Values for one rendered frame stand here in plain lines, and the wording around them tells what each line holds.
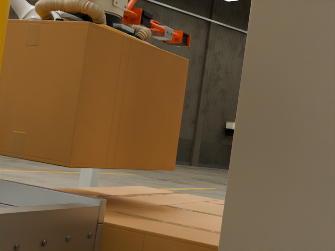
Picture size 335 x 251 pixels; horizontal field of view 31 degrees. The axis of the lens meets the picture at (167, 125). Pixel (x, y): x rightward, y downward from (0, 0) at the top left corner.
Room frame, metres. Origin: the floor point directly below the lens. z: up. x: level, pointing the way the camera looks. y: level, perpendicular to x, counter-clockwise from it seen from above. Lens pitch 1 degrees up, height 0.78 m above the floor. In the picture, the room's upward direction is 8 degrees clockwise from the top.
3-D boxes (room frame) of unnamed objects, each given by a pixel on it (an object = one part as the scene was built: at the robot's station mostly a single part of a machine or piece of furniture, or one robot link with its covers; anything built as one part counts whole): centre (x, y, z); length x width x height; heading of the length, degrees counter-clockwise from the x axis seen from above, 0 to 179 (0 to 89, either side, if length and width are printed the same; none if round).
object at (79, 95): (1.99, 0.27, 0.87); 0.60 x 0.40 x 0.40; 151
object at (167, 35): (2.39, 0.07, 1.19); 0.07 x 0.07 x 0.04; 63
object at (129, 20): (2.20, 0.17, 1.20); 0.10 x 0.08 x 0.06; 63
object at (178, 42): (2.51, 0.00, 1.20); 0.08 x 0.07 x 0.05; 153
